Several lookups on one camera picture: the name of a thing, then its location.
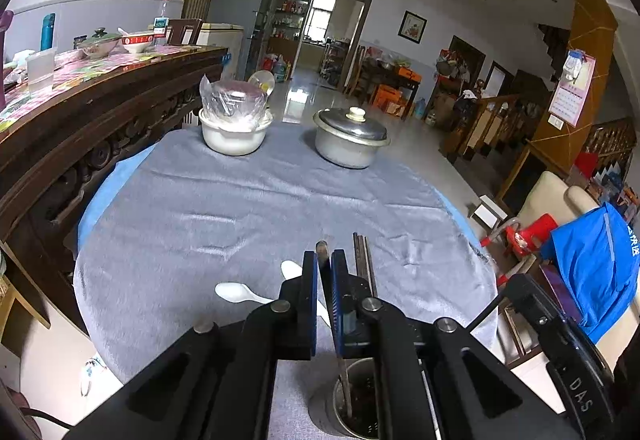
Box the orange boxes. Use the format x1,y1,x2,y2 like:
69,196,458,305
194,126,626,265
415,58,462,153
372,85,404,114

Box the white chest freezer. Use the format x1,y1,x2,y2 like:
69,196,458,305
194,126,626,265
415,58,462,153
196,21,244,77

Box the grey tablecloth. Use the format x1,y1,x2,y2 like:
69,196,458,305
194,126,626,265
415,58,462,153
72,122,501,440

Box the wooden chair frame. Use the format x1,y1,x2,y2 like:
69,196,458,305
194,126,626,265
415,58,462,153
497,292,543,368

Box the white ceramic pot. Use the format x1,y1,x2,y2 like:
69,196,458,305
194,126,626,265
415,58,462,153
198,107,275,157

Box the wall calendar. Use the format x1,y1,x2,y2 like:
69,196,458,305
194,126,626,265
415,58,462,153
548,49,596,127

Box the wooden stair railing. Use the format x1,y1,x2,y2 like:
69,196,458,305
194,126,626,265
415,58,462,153
440,92,638,201

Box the orange wooden column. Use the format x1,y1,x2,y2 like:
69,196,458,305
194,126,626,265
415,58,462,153
495,0,619,216

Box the metal spoon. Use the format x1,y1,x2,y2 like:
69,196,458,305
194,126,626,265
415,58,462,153
315,241,331,321

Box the glass lidded bowl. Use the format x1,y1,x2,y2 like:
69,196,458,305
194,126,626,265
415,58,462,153
80,27,123,60

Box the clear plastic container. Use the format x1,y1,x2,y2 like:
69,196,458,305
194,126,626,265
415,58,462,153
26,47,56,94

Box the red capped plastic bottle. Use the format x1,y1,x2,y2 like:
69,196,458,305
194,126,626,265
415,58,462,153
152,0,172,47

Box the grey refrigerator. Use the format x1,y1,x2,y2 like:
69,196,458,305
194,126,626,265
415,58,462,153
207,0,281,81

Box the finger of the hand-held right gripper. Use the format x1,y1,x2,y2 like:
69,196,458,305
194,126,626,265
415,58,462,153
504,273,566,356

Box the black cable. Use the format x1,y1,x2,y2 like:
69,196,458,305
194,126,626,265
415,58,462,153
466,292,502,331

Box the aluminium pot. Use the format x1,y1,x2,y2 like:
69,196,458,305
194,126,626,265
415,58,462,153
315,127,385,169

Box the red and white bowl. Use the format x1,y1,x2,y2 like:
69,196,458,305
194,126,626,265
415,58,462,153
121,32,155,54

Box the dark carved wooden sideboard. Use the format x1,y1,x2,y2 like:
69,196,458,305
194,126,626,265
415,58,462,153
0,45,230,336

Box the beige armchair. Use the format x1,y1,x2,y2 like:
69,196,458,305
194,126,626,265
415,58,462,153
495,170,640,371

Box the blue thermos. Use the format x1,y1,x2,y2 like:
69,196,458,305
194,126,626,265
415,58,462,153
40,12,56,52

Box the red plastic chair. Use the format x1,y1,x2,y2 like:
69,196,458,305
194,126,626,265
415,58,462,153
480,212,561,278

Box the small white stool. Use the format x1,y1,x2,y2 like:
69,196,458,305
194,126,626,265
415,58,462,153
467,194,511,228

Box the white plastic spoon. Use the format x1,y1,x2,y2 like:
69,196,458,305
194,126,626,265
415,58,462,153
280,260,332,327
215,282,274,306

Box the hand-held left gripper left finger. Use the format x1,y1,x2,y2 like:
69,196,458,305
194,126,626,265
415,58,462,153
62,250,321,440

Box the dark chopstick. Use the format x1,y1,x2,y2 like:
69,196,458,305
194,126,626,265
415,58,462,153
352,232,370,283
361,234,377,296

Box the shelf of goods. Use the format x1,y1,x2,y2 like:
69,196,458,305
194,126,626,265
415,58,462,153
267,0,313,41

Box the blue table cover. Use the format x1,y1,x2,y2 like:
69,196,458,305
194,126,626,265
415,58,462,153
75,142,483,252

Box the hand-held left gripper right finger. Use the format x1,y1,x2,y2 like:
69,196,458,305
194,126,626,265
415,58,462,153
330,249,583,440

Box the blue jacket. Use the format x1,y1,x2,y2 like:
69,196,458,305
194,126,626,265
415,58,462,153
540,202,640,343

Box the metal utensil holder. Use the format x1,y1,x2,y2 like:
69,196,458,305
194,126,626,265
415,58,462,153
310,357,401,440

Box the framed wall picture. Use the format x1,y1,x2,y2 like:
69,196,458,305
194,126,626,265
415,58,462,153
398,10,428,42

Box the dark wooden chair back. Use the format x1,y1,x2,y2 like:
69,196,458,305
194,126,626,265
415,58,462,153
167,18,203,46

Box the floral sideboard cover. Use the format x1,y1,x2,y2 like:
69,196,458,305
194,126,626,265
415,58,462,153
0,45,201,131

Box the clear plastic bag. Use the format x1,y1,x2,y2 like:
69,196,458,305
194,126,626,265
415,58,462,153
199,74,271,128

